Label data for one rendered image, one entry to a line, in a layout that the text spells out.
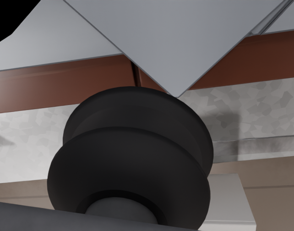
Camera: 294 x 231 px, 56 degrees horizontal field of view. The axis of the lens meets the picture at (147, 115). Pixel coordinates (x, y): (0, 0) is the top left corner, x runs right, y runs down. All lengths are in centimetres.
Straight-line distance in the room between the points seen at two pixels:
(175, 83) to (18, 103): 14
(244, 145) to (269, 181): 104
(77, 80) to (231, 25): 13
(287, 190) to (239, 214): 115
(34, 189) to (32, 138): 112
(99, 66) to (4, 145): 31
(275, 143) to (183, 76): 29
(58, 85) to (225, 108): 25
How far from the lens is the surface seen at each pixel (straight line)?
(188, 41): 20
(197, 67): 21
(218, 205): 44
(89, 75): 24
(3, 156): 53
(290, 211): 168
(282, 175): 149
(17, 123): 48
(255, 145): 47
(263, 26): 21
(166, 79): 21
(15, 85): 27
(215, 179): 48
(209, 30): 20
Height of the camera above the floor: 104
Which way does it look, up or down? 61 degrees down
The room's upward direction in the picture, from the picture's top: 175 degrees counter-clockwise
